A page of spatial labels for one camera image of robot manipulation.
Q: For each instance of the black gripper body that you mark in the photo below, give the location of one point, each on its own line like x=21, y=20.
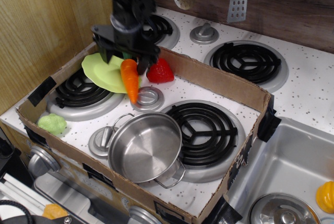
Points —
x=132, y=42

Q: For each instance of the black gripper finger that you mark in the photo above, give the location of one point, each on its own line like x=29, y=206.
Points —
x=106, y=52
x=144, y=62

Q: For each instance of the orange toy carrot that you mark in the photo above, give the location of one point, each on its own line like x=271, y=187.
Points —
x=130, y=79

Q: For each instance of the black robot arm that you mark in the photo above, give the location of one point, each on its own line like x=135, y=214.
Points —
x=131, y=14

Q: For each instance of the light green toy plate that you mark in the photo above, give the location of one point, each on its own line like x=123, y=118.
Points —
x=106, y=76

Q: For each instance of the red toy strawberry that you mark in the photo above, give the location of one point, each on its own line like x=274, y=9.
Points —
x=160, y=72

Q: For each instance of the back left black burner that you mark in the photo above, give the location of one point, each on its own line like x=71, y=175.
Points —
x=161, y=31

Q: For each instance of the grey centre stove knob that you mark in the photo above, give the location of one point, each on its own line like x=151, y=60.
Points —
x=149, y=99

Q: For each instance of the grey stove knob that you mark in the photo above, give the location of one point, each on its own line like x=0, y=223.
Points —
x=99, y=142
x=205, y=34
x=149, y=99

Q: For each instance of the front left black burner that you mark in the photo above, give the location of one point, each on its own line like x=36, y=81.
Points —
x=79, y=99

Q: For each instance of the grey back stove knob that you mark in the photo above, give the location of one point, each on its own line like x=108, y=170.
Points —
x=205, y=34

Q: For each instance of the stainless steel pot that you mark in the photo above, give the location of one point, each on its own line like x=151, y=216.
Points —
x=147, y=148

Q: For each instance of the grey front stove knob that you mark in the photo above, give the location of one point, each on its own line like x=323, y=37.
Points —
x=99, y=142

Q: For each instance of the green toy lettuce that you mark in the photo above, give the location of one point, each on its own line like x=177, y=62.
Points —
x=52, y=123

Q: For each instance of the front right black burner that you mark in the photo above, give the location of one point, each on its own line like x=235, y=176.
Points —
x=211, y=136

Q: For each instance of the hanging metal slotted spatula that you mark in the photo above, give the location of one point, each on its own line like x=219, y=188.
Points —
x=237, y=11

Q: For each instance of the grey oven front knob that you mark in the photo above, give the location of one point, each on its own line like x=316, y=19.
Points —
x=41, y=162

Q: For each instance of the grey oven knob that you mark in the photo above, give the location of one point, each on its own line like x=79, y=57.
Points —
x=138, y=215
x=41, y=162

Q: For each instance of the grey lower oven knob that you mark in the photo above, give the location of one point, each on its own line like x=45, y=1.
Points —
x=138, y=215

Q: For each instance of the brown cardboard fence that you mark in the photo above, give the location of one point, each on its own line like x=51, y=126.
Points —
x=185, y=202

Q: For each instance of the orange toy food piece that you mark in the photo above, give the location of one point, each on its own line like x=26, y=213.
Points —
x=54, y=211

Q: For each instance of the grey toy sink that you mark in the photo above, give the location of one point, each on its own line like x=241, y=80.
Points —
x=296, y=160

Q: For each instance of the silver pot lid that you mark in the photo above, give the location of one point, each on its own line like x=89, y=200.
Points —
x=281, y=208

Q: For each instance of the yellow toy pepper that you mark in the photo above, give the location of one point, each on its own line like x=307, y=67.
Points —
x=324, y=197

